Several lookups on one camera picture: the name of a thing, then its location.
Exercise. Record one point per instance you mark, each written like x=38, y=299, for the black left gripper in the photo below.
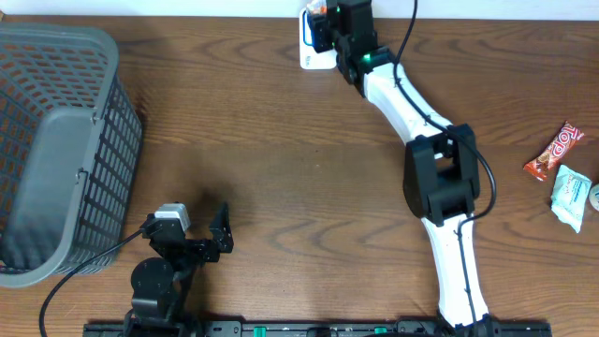
x=222, y=236

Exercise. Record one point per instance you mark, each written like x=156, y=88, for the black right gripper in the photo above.
x=320, y=26

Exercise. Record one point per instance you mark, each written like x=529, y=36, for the small orange box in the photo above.
x=317, y=7

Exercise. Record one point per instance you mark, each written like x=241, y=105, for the red chocolate bar wrapper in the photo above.
x=565, y=140

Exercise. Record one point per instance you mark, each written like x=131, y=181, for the light green tissue pack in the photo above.
x=569, y=196

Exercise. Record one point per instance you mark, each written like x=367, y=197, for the green lid jar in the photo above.
x=593, y=197

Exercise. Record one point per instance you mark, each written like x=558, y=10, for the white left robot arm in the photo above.
x=161, y=284

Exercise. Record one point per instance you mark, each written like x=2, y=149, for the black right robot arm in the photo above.
x=441, y=161

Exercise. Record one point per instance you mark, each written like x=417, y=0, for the grey plastic basket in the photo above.
x=70, y=144

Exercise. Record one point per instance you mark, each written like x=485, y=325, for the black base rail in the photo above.
x=487, y=327

